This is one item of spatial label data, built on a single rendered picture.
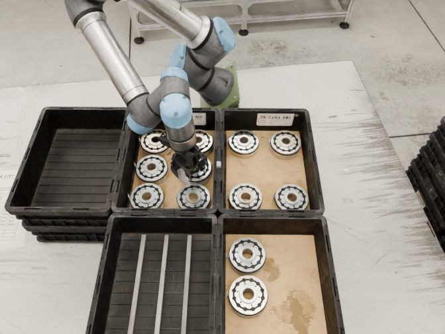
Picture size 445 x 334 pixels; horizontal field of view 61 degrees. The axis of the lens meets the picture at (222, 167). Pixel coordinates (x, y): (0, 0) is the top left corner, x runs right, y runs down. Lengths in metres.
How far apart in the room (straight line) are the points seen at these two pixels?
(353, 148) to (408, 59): 1.79
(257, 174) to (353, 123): 0.55
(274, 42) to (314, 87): 1.43
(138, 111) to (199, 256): 0.44
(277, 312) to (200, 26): 0.88
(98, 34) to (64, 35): 2.25
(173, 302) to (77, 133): 0.70
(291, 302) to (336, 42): 2.45
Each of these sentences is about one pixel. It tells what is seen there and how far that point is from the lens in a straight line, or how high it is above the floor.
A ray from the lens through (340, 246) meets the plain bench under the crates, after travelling 1.31.
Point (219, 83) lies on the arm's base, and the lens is 1.41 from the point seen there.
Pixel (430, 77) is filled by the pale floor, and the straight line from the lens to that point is 3.15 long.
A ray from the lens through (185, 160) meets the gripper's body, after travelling 1.07.
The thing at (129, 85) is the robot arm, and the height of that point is 1.13.
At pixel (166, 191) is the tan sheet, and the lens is 1.21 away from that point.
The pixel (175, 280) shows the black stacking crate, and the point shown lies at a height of 0.83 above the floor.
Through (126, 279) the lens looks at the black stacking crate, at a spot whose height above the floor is 0.83.
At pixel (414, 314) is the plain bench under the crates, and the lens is 1.31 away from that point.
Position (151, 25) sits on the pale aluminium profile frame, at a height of 0.14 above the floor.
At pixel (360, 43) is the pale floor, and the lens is 3.26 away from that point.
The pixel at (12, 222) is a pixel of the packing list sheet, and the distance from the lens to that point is 1.47.
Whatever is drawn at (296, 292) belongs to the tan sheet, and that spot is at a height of 0.83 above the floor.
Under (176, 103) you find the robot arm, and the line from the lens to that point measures 0.91.
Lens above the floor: 1.86
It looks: 55 degrees down
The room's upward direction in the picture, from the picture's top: straight up
